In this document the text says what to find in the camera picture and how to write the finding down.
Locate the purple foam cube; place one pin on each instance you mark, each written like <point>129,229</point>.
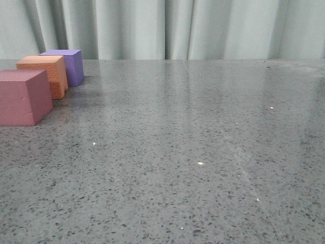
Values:
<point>73,62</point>

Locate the orange foam cube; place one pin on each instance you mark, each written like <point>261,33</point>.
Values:
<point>56,71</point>

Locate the red foam cube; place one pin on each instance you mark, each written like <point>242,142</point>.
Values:
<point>25,97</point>

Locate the pale green curtain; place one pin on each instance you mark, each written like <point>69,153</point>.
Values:
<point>165,29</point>

